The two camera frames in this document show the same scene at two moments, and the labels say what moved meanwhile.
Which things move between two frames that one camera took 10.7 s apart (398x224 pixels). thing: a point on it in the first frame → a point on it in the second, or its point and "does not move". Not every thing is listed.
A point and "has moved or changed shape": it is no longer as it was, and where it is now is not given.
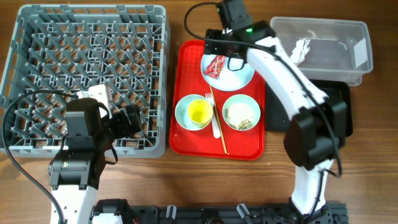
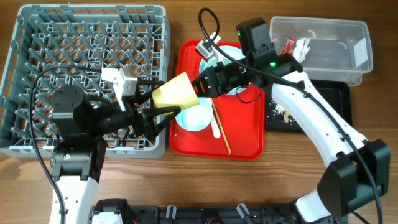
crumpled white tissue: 300,51 does not move
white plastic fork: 215,122 does not move
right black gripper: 212,47 → 217,81
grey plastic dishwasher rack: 72,48 does not move
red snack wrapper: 216,66 has moved or changed shape
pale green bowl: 241,112 → 235,52
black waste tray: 277,118 does not move
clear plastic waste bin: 339,49 does not move
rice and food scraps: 240,116 → 280,112
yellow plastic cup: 200,112 → 179,91
